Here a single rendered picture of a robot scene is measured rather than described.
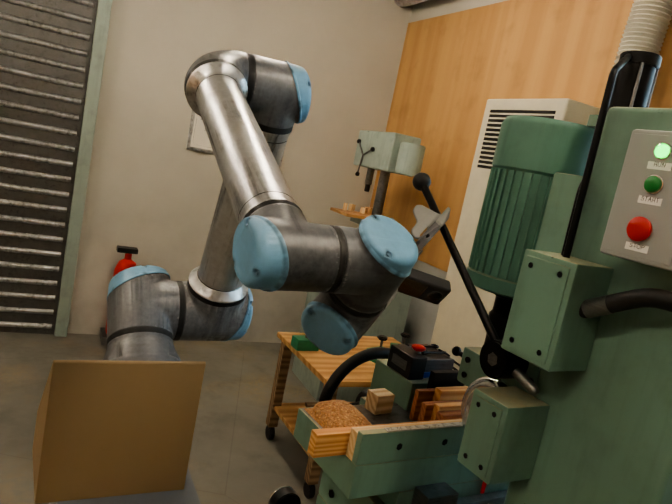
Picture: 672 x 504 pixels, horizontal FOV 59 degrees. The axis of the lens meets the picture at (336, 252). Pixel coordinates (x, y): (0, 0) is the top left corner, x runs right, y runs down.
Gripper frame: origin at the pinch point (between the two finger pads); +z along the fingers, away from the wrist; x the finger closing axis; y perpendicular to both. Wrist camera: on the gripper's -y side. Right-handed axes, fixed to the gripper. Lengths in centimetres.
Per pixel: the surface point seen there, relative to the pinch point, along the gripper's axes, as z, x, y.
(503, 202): 0.5, -15.0, -5.5
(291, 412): 71, 173, -10
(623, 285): -18.0, -26.9, -23.3
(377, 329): 158, 180, -18
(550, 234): -5.0, -19.0, -14.0
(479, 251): -1.6, -5.7, -8.5
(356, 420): -27.4, 21.0, -12.3
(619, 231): -20.5, -33.2, -16.7
